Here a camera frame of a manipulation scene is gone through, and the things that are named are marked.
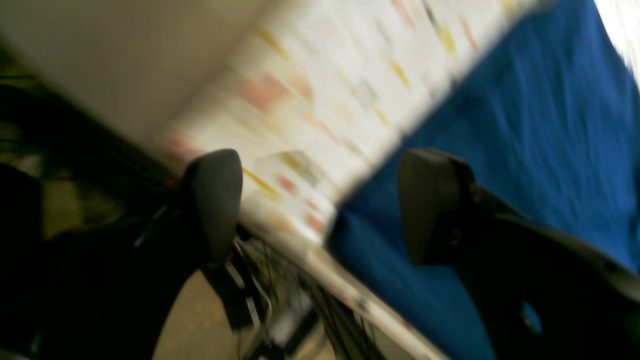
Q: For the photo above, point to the dark blue t-shirt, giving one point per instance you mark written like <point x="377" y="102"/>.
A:
<point x="549" y="122"/>

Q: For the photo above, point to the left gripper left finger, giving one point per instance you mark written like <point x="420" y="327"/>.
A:
<point x="105" y="293"/>

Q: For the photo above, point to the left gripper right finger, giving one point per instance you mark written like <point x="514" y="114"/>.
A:
<point x="541" y="293"/>

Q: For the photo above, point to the terrazzo patterned table cloth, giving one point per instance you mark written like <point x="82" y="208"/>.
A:
<point x="315" y="98"/>

